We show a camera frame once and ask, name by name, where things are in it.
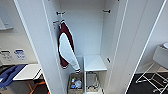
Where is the white wardrobe door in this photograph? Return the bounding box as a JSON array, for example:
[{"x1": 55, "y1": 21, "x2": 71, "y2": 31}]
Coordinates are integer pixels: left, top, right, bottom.
[
  {"x1": 106, "y1": 0, "x2": 168, "y2": 94},
  {"x1": 13, "y1": 0, "x2": 66, "y2": 94}
]

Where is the white wardrobe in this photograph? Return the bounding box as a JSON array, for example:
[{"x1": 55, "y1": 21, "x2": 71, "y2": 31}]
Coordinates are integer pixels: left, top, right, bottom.
[{"x1": 13, "y1": 0, "x2": 148, "y2": 94}]

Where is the maroon and white jacket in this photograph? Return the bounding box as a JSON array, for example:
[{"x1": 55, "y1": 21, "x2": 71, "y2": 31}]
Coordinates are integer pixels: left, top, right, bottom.
[{"x1": 57, "y1": 21, "x2": 82, "y2": 74}]

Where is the small dark door latch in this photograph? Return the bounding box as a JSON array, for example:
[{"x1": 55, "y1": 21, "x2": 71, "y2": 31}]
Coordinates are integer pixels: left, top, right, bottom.
[{"x1": 106, "y1": 57, "x2": 112, "y2": 64}]

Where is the white hanger with jacket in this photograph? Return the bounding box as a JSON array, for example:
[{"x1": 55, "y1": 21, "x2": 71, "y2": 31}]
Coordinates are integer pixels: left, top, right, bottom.
[{"x1": 57, "y1": 15, "x2": 68, "y2": 27}]

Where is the pale round item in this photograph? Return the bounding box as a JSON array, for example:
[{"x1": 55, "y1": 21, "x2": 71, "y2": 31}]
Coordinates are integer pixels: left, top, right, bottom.
[{"x1": 74, "y1": 79, "x2": 83, "y2": 89}]

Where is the dark storage basket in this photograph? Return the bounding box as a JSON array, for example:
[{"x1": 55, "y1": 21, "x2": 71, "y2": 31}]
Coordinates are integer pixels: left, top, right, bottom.
[{"x1": 67, "y1": 73, "x2": 84, "y2": 94}]

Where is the white label with orange band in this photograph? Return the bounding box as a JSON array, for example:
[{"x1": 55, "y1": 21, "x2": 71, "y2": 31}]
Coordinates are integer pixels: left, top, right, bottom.
[{"x1": 52, "y1": 19, "x2": 61, "y2": 30}]

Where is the small blue item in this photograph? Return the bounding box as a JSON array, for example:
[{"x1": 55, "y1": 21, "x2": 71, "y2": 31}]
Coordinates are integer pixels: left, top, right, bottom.
[{"x1": 69, "y1": 83, "x2": 77, "y2": 90}]

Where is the black wardrobe hook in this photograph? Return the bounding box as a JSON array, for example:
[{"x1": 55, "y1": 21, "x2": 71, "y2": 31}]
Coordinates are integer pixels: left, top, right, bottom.
[
  {"x1": 55, "y1": 11, "x2": 67, "y2": 17},
  {"x1": 102, "y1": 8, "x2": 112, "y2": 14}
]

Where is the black table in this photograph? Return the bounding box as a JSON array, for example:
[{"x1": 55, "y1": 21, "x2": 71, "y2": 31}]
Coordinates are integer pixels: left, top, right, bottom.
[{"x1": 0, "y1": 63, "x2": 51, "y2": 94}]

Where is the flat white board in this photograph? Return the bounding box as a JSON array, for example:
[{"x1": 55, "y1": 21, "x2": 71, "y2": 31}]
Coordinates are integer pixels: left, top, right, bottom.
[{"x1": 12, "y1": 63, "x2": 44, "y2": 82}]

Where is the white high stool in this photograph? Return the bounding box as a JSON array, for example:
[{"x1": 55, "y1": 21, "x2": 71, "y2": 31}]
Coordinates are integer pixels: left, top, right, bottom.
[{"x1": 135, "y1": 41, "x2": 168, "y2": 94}]

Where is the wall sign with blue print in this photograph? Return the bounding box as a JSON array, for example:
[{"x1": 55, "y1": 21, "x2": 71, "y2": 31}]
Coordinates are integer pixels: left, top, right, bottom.
[{"x1": 13, "y1": 48, "x2": 28, "y2": 61}]

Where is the wall sign with dark print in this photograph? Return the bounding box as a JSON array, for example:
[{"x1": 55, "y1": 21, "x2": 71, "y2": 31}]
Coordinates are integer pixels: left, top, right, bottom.
[{"x1": 0, "y1": 49, "x2": 14, "y2": 62}]

